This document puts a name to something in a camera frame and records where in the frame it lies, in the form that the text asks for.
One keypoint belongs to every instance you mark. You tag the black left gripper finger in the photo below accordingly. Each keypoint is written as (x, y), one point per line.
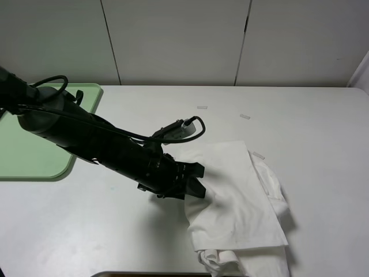
(195, 188)

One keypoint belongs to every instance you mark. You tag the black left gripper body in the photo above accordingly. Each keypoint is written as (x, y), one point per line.
(163, 176)

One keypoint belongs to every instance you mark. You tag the white short sleeve shirt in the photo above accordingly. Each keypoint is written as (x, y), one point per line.
(236, 228)

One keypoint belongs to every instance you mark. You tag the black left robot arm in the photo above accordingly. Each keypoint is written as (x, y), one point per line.
(57, 116)

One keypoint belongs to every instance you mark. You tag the green plastic tray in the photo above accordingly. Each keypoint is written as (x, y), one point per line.
(26, 156)

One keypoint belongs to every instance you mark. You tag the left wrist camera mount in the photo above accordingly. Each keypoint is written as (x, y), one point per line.
(179, 130)

